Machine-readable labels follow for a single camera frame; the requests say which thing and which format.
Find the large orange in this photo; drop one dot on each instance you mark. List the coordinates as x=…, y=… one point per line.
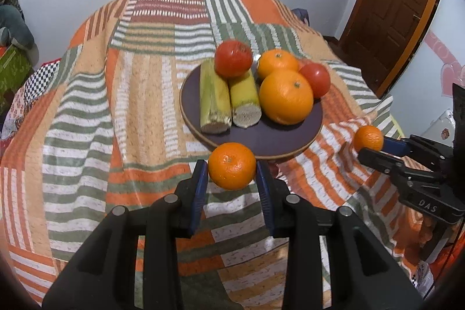
x=278, y=62
x=286, y=97

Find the small tangerine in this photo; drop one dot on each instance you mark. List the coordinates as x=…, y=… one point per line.
x=368, y=138
x=231, y=166

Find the red tomato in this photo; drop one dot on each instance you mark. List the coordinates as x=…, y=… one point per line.
x=315, y=79
x=233, y=59

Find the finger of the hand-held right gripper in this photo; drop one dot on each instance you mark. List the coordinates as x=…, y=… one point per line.
x=381, y=161
x=396, y=146

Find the checkered cloth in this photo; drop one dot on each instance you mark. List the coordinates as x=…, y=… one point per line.
x=41, y=77

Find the green cardboard box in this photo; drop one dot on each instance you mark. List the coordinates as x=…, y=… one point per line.
x=14, y=75

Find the floral cloth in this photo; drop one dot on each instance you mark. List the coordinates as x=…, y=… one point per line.
x=9, y=117

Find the orange wooden door frame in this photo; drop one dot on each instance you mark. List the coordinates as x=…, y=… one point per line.
x=417, y=34

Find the white plastic case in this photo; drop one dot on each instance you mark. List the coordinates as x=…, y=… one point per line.
x=439, y=128

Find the long sugarcane piece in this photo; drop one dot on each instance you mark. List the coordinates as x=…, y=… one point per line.
x=214, y=99

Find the striped patchwork blanket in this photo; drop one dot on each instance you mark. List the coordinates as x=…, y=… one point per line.
x=90, y=121

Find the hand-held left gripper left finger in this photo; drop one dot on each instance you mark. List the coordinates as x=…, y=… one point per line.
x=199, y=193

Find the purple plate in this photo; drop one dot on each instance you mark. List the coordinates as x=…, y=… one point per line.
x=276, y=139

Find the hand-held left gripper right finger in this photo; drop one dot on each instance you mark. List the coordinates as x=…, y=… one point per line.
x=264, y=193

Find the brown wooden door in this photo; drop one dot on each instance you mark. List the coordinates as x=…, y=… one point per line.
x=396, y=5

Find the short sugarcane piece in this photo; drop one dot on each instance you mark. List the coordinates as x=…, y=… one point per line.
x=245, y=97

